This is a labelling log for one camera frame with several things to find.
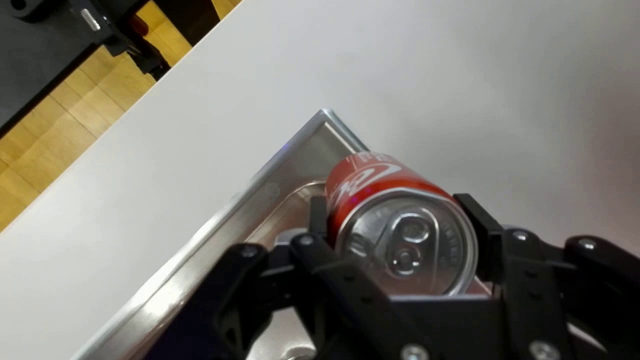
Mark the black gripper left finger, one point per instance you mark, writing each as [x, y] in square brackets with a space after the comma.
[300, 306]

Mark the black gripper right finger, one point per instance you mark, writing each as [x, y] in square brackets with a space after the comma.
[547, 300]

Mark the red soda can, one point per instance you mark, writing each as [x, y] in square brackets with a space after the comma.
[372, 186]

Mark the stainless steel sink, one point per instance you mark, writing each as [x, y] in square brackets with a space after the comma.
[220, 253]

